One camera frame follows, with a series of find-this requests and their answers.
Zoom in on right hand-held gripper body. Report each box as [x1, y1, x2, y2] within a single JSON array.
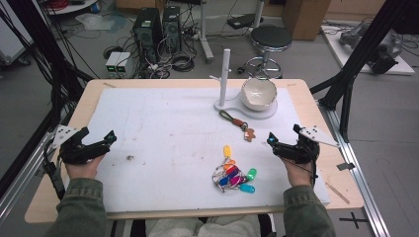
[[274, 123, 341, 165]]

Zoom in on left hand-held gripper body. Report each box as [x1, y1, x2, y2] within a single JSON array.
[[51, 124, 112, 165]]

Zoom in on green strap keychain brown charm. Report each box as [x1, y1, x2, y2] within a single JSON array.
[[218, 110, 257, 143]]

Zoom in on bunch of colourful key tags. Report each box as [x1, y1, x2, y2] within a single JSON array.
[[211, 144, 258, 195]]

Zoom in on white key stand with pegs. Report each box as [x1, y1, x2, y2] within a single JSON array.
[[209, 48, 279, 120]]

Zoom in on person's left hand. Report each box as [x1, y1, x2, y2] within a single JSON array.
[[63, 154, 105, 181]]

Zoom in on person's right hand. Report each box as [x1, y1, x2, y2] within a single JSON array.
[[280, 156, 314, 189]]

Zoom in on white ceramic bowl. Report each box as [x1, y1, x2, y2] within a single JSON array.
[[240, 77, 279, 112]]

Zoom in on black tape strip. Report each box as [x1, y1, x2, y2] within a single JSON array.
[[336, 161, 357, 172]]

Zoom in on thin wooden stick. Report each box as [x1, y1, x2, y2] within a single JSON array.
[[325, 182, 351, 205]]

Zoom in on white foam mat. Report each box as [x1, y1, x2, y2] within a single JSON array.
[[64, 86, 332, 213]]

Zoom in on white power supply unit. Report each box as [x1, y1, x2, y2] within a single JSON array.
[[116, 51, 132, 74], [105, 51, 123, 74]]

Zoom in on black round stool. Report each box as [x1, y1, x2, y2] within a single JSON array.
[[245, 25, 293, 80]]

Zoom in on white platform board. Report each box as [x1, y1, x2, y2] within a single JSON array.
[[320, 24, 416, 77]]

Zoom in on person's legs grey trousers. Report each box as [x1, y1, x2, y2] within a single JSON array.
[[144, 214, 262, 237]]

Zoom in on large black computer tower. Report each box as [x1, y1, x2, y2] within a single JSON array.
[[132, 7, 163, 64]]

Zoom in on clear plastic sheet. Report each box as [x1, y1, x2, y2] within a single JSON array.
[[75, 12, 115, 32]]

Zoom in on flat black device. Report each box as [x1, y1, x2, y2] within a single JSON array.
[[226, 13, 265, 31]]

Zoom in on narrow black computer tower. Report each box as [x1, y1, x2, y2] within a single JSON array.
[[162, 5, 183, 53]]

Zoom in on cardboard box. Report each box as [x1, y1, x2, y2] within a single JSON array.
[[282, 0, 332, 41]]

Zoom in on white table leg with foot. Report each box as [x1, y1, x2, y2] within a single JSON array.
[[197, 0, 215, 64]]

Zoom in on plain white table leg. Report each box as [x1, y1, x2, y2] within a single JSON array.
[[252, 0, 266, 30]]

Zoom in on grey robot device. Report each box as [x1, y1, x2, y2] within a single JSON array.
[[338, 22, 405, 75]]

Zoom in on white panel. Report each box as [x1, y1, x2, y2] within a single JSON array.
[[0, 7, 35, 65]]

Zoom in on round white table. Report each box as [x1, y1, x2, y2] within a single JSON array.
[[44, 0, 100, 16]]

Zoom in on right hand-held gripper cable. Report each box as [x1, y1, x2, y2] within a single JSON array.
[[281, 143, 319, 190]]

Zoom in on hand-held gripper cable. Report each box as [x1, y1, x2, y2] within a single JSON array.
[[281, 143, 319, 190], [42, 139, 67, 200]]

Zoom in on left hand-held gripper cable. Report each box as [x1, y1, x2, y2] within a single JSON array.
[[42, 139, 67, 200]]

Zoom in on aluminium rail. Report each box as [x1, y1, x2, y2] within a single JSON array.
[[0, 131, 61, 225], [317, 98, 391, 237]]

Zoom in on coil of black cable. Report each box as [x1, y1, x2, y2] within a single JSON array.
[[170, 51, 197, 73]]

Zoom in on black frame with cables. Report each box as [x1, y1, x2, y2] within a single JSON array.
[[0, 0, 94, 198]]

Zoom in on black metal frame strut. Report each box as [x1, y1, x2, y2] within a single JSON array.
[[309, 0, 419, 143]]

